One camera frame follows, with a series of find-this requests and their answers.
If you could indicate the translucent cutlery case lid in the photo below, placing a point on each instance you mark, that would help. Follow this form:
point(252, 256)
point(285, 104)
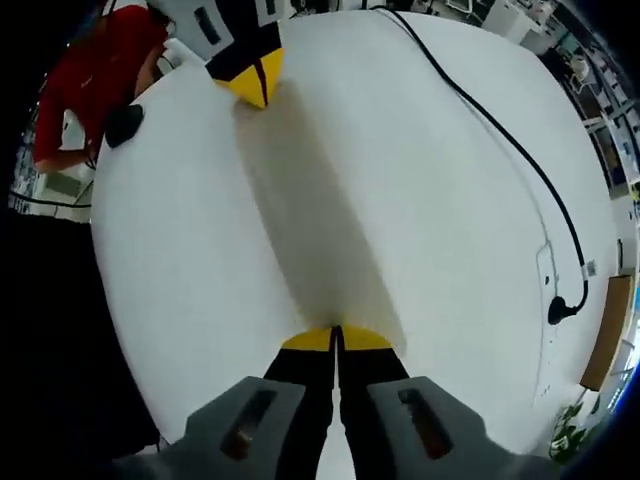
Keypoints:
point(300, 200)

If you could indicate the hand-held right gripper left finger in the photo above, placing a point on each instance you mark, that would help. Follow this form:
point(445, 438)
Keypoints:
point(300, 390)

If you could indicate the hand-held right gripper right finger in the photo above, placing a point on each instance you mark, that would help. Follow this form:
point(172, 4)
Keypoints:
point(370, 390)

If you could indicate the cardboard box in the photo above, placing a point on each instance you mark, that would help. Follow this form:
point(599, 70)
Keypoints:
point(607, 330)

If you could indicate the green potted plant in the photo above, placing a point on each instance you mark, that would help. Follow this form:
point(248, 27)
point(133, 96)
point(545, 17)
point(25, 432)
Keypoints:
point(570, 435)

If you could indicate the black computer mouse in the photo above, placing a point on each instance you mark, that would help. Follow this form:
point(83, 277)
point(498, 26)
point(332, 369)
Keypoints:
point(124, 125)

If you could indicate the shelf with storage bins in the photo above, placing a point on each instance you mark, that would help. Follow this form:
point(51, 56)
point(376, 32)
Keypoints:
point(615, 145)

